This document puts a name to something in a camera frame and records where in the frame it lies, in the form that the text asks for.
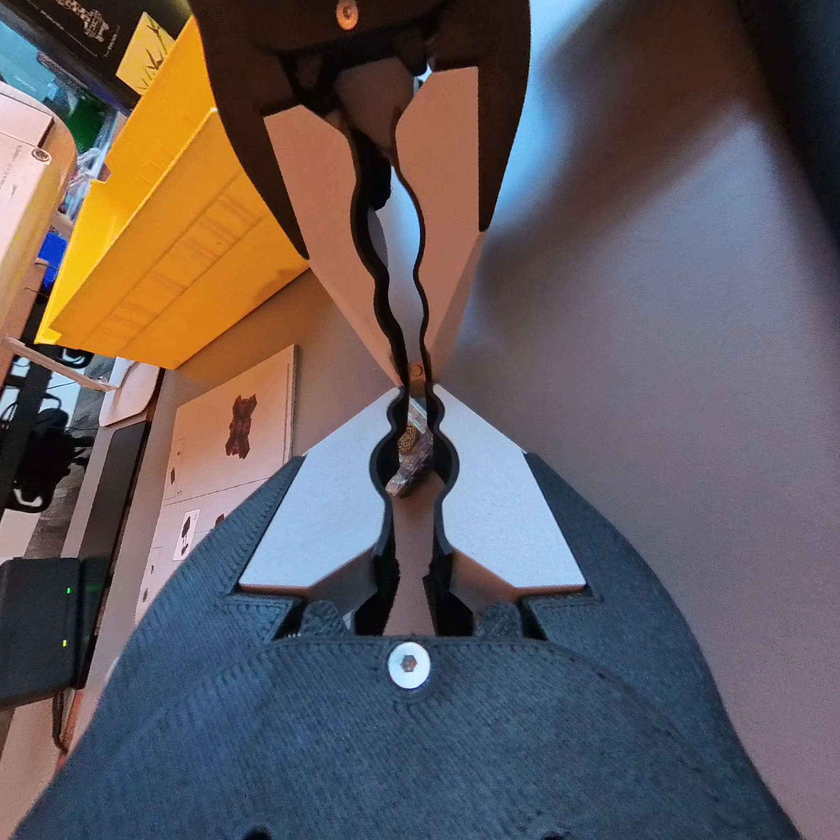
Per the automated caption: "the instruction booklet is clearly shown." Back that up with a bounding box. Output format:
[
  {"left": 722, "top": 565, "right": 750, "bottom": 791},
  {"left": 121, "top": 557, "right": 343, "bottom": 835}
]
[{"left": 134, "top": 344, "right": 298, "bottom": 624}]

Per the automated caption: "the yellow plastic parts bin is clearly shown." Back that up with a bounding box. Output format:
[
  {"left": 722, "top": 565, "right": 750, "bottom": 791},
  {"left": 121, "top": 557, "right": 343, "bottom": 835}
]
[{"left": 36, "top": 16, "right": 312, "bottom": 370}]

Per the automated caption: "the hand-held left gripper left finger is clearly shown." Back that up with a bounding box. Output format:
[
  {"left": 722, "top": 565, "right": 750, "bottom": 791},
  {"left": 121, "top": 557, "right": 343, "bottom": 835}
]
[{"left": 238, "top": 386, "right": 403, "bottom": 636}]

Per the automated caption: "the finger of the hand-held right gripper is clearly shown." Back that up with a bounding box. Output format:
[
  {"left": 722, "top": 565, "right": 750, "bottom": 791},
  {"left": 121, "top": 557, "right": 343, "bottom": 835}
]
[
  {"left": 264, "top": 107, "right": 410, "bottom": 389},
  {"left": 394, "top": 64, "right": 488, "bottom": 385}
]

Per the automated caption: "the black electronic box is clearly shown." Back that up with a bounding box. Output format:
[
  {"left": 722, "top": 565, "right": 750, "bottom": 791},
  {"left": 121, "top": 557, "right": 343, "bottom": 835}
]
[{"left": 0, "top": 556, "right": 99, "bottom": 710}]

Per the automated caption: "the wooden clipboard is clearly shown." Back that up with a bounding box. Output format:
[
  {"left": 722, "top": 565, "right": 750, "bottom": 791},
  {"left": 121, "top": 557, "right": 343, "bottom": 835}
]
[{"left": 0, "top": 82, "right": 77, "bottom": 342}]

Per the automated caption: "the black toy set box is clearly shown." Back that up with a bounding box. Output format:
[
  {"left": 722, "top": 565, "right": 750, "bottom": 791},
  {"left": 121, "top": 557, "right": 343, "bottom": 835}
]
[{"left": 26, "top": 0, "right": 194, "bottom": 109}]

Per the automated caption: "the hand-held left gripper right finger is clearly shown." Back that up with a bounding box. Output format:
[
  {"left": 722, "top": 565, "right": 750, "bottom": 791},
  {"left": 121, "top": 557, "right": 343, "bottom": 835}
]
[{"left": 423, "top": 382, "right": 587, "bottom": 636}]

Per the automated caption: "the grey desk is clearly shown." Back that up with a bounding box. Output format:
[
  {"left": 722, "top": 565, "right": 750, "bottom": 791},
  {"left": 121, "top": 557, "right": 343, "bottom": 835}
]
[{"left": 0, "top": 0, "right": 840, "bottom": 834}]

